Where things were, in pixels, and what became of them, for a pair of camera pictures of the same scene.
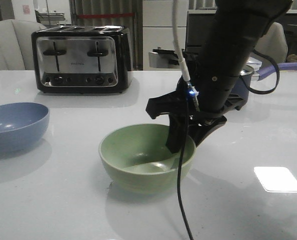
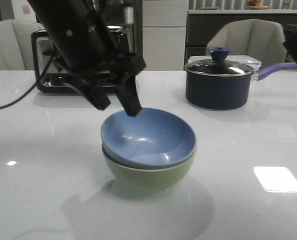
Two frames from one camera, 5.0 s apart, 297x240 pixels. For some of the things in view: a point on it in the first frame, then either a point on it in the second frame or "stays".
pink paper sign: (26, 9) stays
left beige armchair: (10, 44) stays
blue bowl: (17, 126) to (156, 138)
